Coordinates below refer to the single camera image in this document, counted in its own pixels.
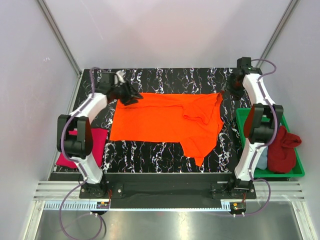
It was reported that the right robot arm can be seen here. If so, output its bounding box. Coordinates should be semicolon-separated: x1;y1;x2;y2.
221;57;284;199

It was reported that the aluminium frame post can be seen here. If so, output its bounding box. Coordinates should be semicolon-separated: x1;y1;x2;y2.
256;0;301;69
35;0;82;77

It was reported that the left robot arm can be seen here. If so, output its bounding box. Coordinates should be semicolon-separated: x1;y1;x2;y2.
56;70;143;198

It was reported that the orange t shirt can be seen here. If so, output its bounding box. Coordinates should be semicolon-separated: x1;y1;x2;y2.
109;92;224;167

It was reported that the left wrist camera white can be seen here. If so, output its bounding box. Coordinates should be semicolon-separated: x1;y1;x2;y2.
114;70;126;85

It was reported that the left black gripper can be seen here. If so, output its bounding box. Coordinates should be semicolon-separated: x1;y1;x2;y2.
111;80;143;107

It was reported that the right aluminium frame post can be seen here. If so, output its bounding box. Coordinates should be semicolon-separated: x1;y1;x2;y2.
256;0;301;69

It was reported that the light blue t shirt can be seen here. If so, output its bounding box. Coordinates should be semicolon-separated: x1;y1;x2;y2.
256;147;268;170

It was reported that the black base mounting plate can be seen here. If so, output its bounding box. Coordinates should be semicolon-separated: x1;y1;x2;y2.
79;173;257;200

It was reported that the dark red t shirt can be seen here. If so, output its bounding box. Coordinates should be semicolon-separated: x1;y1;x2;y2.
267;125;302;173

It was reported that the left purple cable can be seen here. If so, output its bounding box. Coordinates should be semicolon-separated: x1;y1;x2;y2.
57;66;108;240

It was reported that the left aluminium frame post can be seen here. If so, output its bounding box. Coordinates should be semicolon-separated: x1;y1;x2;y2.
35;0;82;77

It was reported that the folded magenta t shirt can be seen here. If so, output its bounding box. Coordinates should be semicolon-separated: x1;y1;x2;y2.
56;128;108;169

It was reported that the green plastic bin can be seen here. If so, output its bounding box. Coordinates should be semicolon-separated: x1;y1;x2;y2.
235;108;305;178

